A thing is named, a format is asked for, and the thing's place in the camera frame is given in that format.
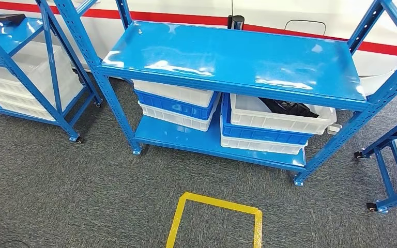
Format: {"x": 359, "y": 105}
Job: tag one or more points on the blue metal shelf rack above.
{"x": 3, "y": 34}
{"x": 383, "y": 178}
{"x": 226, "y": 58}

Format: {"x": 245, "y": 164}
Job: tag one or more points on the silver floor outlet plate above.
{"x": 334, "y": 128}

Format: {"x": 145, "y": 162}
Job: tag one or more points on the black flat part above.
{"x": 3, "y": 19}

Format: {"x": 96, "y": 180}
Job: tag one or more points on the black ribbed part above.
{"x": 287, "y": 107}

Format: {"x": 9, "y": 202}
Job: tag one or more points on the blue plastic bin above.
{"x": 174, "y": 107}
{"x": 263, "y": 137}

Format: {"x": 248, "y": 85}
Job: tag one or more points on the white car with red stripe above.
{"x": 270, "y": 13}

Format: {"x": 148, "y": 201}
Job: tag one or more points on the yellow floor tape square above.
{"x": 178, "y": 219}

